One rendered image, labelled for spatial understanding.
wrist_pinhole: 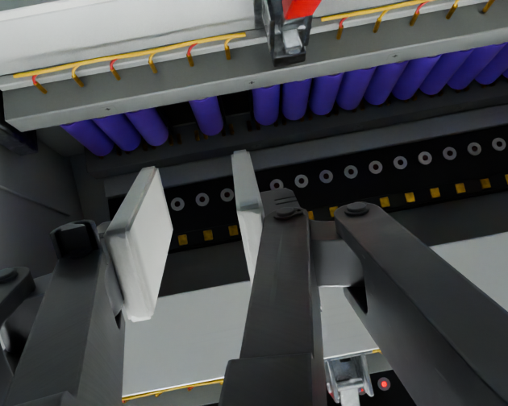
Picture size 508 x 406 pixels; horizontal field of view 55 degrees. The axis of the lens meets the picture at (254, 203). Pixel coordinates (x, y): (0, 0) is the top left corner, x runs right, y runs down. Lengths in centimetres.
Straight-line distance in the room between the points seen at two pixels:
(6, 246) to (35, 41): 12
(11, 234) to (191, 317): 13
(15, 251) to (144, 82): 13
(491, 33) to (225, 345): 22
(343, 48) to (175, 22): 9
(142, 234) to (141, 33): 14
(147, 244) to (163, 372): 11
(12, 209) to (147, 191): 17
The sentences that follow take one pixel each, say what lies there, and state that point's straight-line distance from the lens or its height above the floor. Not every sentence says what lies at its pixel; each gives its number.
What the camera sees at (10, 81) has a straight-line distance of 30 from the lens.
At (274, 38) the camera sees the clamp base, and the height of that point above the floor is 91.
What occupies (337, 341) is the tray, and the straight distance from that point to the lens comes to 26.
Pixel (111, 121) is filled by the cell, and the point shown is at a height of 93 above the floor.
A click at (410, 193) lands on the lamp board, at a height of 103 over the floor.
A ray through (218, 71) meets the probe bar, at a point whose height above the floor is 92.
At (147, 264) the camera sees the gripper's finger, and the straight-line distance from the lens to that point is 16.
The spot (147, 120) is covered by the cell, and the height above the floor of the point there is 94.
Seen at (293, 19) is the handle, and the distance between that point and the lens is 23.
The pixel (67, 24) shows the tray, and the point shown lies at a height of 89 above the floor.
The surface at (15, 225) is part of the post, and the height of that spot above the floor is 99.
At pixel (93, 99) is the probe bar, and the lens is 29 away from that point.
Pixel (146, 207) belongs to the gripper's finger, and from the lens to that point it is 17.
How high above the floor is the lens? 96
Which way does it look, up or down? 8 degrees up
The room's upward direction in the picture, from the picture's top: 169 degrees clockwise
